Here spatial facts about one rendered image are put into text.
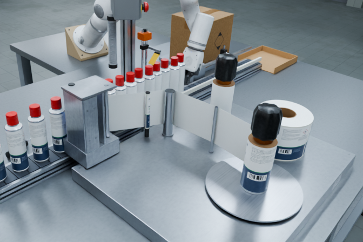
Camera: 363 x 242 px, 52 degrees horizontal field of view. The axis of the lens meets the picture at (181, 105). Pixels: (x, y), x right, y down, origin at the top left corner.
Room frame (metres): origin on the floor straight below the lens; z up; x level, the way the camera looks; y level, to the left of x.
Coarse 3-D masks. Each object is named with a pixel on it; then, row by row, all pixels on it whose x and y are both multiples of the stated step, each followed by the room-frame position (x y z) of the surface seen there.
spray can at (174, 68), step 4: (172, 56) 1.53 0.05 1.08; (172, 60) 1.51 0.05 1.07; (176, 60) 1.51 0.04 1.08; (172, 64) 1.50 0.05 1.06; (176, 64) 1.51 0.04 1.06; (172, 68) 1.50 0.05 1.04; (176, 68) 1.50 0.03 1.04; (172, 72) 1.49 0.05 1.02; (176, 72) 1.50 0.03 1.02; (172, 76) 1.49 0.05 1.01; (176, 76) 1.50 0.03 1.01; (172, 80) 1.49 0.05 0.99; (176, 80) 1.50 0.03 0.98; (172, 84) 1.49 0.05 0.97; (176, 84) 1.50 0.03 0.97; (172, 88) 1.49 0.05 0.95; (176, 88) 1.50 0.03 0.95
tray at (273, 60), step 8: (256, 48) 2.36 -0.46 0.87; (264, 48) 2.41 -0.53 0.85; (272, 48) 2.37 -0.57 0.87; (240, 56) 2.21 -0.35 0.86; (248, 56) 2.29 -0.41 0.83; (256, 56) 2.30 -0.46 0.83; (264, 56) 2.31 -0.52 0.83; (272, 56) 2.32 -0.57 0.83; (280, 56) 2.33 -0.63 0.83; (288, 56) 2.29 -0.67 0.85; (296, 56) 2.26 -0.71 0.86; (264, 64) 2.16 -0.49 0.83; (272, 64) 2.17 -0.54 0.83; (280, 64) 2.18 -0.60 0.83; (288, 64) 2.17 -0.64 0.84; (272, 72) 2.04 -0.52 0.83
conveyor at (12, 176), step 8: (240, 64) 2.02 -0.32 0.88; (256, 64) 2.03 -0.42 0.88; (240, 72) 1.90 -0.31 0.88; (200, 80) 1.75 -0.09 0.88; (184, 88) 1.65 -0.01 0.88; (32, 160) 1.00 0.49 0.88; (48, 160) 1.01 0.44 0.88; (56, 160) 1.01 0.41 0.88; (8, 168) 0.95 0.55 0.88; (32, 168) 0.96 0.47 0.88; (40, 168) 0.97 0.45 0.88; (8, 176) 0.91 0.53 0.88; (16, 176) 0.92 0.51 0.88; (0, 184) 0.87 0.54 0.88
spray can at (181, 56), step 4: (180, 56) 1.55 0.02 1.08; (180, 60) 1.55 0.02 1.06; (180, 64) 1.54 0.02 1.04; (184, 64) 1.55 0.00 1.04; (180, 68) 1.54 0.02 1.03; (184, 68) 1.55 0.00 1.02; (180, 72) 1.54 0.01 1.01; (184, 72) 1.56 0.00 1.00; (180, 76) 1.54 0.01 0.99; (184, 76) 1.56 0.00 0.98; (180, 80) 1.54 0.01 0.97; (180, 84) 1.54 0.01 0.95; (180, 88) 1.54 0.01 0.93; (180, 92) 1.54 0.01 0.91
